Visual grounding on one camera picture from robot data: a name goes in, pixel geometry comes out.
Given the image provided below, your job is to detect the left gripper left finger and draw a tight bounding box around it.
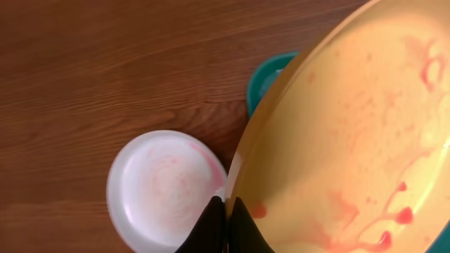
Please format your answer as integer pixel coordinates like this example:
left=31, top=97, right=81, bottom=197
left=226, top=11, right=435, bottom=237
left=176, top=196, right=226, bottom=253

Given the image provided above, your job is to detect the teal plastic serving tray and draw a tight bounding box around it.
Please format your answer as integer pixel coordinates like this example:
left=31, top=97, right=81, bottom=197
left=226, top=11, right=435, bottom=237
left=247, top=51, right=449, bottom=253

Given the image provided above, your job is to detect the yellow-green plate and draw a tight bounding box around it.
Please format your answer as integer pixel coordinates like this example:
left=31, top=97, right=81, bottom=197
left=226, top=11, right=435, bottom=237
left=225, top=0, right=449, bottom=252

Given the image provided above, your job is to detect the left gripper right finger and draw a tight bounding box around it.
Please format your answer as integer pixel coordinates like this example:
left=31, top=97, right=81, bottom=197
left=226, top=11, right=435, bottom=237
left=228, top=197, right=274, bottom=253

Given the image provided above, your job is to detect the light blue round plate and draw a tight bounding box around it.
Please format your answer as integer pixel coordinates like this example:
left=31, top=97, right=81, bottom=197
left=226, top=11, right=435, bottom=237
left=106, top=130, right=227, bottom=252

